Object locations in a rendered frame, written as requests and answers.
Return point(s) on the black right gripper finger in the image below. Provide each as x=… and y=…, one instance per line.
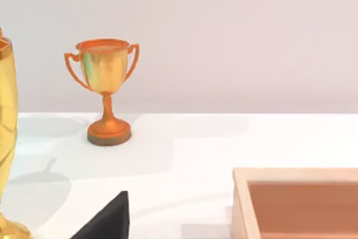
x=112, y=219

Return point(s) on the tall yellow gold trophy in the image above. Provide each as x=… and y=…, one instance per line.
x=7, y=138

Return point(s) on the shallow salmon-coloured box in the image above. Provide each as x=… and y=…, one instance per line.
x=302, y=208

